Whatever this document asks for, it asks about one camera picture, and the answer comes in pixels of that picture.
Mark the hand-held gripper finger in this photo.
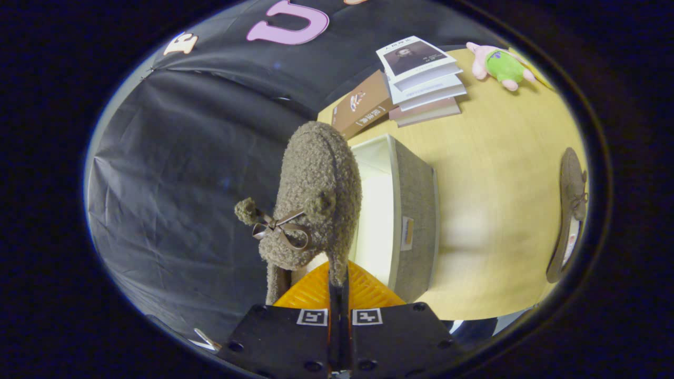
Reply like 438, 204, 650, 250
217, 262, 341, 379
340, 260, 464, 379

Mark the grey fabric storage box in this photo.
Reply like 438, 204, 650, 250
348, 133, 439, 303

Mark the brown fuzzy shoe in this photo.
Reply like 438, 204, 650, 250
234, 121, 363, 306
546, 147, 589, 284

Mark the brown cardboard box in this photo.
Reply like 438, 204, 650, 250
331, 70, 398, 140

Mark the thin silver flat device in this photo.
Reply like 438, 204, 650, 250
190, 327, 223, 352

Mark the mauve book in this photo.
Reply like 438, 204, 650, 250
389, 97, 462, 128

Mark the white book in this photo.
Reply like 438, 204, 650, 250
392, 79, 468, 112
389, 66, 465, 98

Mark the portrait cover book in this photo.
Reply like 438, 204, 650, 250
375, 35, 458, 85

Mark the green and pink plush toy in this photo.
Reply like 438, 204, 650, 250
466, 42, 537, 92

